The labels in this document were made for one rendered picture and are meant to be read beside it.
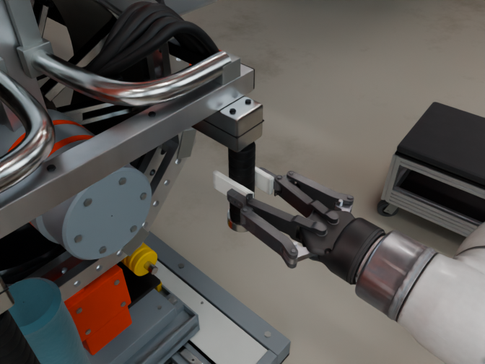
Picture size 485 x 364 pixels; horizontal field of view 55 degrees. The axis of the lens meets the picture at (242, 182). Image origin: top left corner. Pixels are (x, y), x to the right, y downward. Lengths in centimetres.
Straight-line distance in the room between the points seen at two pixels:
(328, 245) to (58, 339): 38
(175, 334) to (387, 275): 83
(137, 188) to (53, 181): 16
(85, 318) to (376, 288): 56
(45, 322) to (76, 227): 15
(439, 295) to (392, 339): 101
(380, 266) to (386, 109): 193
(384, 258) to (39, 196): 35
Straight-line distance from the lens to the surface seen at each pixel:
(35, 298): 68
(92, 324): 94
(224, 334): 136
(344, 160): 204
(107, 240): 61
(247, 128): 57
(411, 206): 171
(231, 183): 62
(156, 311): 124
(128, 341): 121
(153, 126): 50
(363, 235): 54
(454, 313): 50
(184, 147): 85
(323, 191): 62
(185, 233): 170
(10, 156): 44
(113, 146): 48
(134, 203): 60
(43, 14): 74
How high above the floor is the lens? 126
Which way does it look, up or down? 42 degrees down
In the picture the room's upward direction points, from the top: straight up
